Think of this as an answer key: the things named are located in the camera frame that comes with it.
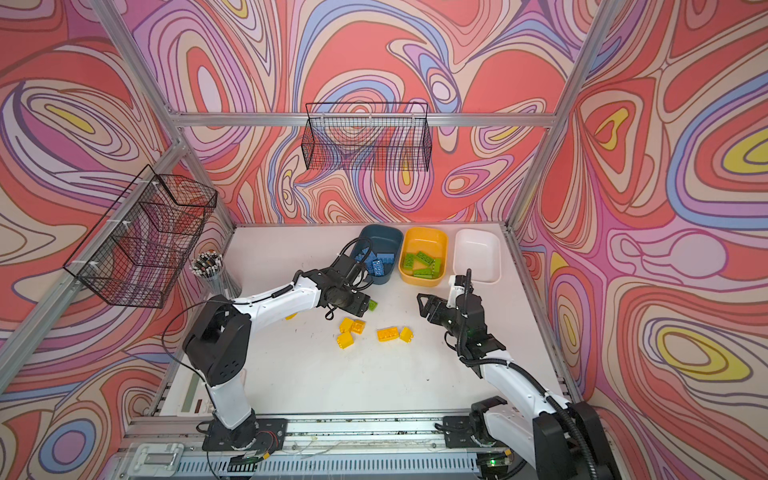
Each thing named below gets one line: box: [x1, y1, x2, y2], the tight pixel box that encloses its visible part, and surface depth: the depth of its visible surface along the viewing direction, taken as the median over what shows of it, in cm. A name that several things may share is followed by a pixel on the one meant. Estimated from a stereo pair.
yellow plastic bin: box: [398, 226, 449, 287], surface depth 109 cm
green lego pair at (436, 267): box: [432, 258, 441, 278], surface depth 105 cm
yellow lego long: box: [377, 327, 399, 342], surface depth 92 cm
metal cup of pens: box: [190, 250, 242, 299], surface depth 90 cm
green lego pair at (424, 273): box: [413, 268, 433, 279], surface depth 106 cm
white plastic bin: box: [453, 228, 502, 285], surface depth 110 cm
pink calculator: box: [167, 362, 215, 416], surface depth 78 cm
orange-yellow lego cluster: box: [351, 320, 366, 335], surface depth 93 cm
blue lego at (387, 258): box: [377, 253, 395, 264], surface depth 107 cm
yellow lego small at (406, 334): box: [399, 326, 414, 343], surface depth 91 cm
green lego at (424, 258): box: [414, 250, 436, 267], surface depth 109 cm
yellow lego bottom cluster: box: [336, 331, 355, 350], surface depth 90 cm
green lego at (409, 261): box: [403, 253, 415, 269], surface depth 107 cm
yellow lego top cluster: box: [339, 317, 353, 334], surface depth 92 cm
